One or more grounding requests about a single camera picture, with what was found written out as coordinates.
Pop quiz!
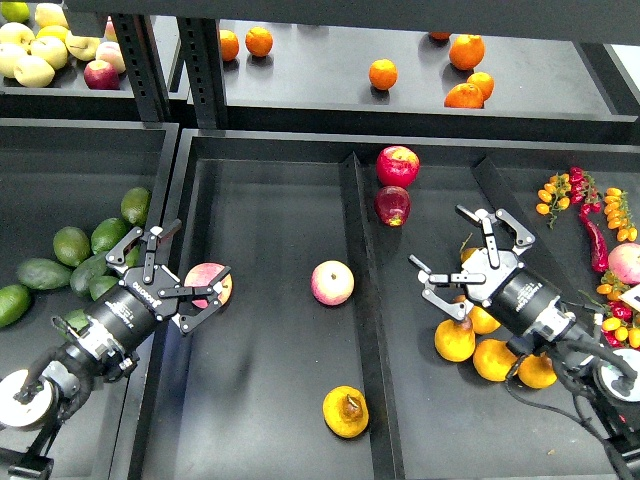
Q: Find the pink apple left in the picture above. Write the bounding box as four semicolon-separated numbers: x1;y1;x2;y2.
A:
184;262;233;305

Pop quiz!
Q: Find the yellow pear upper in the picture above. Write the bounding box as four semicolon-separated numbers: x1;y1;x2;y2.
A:
459;233;485;263

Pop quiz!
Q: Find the orange cherry tomato bunch right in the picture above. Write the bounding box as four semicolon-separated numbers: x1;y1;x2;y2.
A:
604;187;639;242

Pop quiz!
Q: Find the dark avocado left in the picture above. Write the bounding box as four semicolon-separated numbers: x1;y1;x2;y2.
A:
16;258;72;291

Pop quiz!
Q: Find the orange cherry tomato bunch left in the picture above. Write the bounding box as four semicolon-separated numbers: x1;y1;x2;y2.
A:
535;173;571;229

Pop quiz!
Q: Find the green avocado top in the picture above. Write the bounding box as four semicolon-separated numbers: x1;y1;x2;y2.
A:
120;187;151;227

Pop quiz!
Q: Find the green avocado round left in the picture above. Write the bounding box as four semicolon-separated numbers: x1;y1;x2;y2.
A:
53;226;92;268

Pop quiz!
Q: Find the white label card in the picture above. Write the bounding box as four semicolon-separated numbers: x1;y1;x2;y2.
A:
619;284;640;311

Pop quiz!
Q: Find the green avocado bottom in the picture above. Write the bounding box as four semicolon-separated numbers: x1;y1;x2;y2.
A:
52;309;89;336

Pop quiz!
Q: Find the pink apple centre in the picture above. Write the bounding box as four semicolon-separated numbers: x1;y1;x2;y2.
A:
311;260;354;306

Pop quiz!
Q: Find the dark red apple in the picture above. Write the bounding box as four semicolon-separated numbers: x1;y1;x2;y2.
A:
374;186;411;227

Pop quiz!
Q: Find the bright green avocado edge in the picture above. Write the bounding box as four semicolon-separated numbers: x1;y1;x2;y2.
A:
0;284;32;328

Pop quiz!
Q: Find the yellow pear middle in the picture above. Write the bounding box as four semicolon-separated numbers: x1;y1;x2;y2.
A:
453;306;501;337

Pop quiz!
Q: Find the pink apple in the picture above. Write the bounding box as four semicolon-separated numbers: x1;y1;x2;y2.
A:
311;260;354;306
184;262;233;305

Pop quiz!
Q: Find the orange shelf small right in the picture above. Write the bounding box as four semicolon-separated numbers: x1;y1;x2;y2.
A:
467;72;495;101

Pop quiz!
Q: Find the orange cherry tomato bunch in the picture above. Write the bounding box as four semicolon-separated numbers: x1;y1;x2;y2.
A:
604;187;639;242
535;173;571;229

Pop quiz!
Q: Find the bright red apple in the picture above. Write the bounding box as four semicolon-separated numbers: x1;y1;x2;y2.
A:
376;145;420;188

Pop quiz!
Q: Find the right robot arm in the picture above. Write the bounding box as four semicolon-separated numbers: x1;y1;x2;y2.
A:
409;205;639;479

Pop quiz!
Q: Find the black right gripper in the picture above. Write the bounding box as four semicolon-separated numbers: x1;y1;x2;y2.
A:
408;204;577;344

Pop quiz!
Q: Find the yellow pear left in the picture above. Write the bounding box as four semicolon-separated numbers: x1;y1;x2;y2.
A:
434;318;476;362

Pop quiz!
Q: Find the red apple on shelf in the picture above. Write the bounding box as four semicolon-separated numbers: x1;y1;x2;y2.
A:
84;60;120;90

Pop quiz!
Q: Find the orange shelf front right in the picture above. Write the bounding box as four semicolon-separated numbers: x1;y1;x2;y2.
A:
444;83;484;109

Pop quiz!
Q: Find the dark green avocado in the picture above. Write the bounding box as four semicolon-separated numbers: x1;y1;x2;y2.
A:
89;275;119;300

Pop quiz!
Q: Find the red chili pepper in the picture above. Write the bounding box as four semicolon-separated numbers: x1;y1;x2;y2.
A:
579;204;609;273

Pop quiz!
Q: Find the black tray divider left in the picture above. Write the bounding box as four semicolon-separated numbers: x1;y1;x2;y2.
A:
339;153;405;479

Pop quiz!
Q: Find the yellow pear right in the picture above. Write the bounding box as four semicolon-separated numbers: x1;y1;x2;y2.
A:
517;354;557;389

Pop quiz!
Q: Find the mixed cherry tomato bunch lower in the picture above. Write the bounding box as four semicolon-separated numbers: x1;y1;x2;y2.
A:
581;270;639;350

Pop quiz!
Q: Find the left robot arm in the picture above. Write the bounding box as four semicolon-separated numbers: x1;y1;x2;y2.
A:
1;221;231;479

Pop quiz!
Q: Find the green avocado upper middle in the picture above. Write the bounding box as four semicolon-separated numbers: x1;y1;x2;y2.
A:
90;217;130;254

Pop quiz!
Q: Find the black tray divider right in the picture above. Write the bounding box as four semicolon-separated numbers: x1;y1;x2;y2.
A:
472;156;640;401

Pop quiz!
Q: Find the pink apple right edge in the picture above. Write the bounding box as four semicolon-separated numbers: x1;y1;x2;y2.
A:
608;243;640;285

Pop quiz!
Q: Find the black upper left shelf tray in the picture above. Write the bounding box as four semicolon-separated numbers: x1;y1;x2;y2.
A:
1;16;189;122

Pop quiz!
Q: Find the red cherry tomato bunch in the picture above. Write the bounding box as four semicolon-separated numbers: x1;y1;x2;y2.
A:
569;166;602;215

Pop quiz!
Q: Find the green avocado narrow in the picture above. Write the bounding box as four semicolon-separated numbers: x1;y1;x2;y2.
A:
123;240;140;267

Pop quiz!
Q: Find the black centre tray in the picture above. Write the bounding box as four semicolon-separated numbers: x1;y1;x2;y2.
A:
125;130;639;479

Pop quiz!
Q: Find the black tray divider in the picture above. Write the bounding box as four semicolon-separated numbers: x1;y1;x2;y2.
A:
339;153;405;479
472;156;640;401

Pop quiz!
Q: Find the yellow pear with brown top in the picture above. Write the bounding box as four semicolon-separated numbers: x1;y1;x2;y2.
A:
322;385;369;439

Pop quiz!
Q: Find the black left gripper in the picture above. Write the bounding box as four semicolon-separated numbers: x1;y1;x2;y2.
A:
85;219;231;353

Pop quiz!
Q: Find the dark avocado centre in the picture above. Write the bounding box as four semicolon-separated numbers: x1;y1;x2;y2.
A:
69;252;113;297

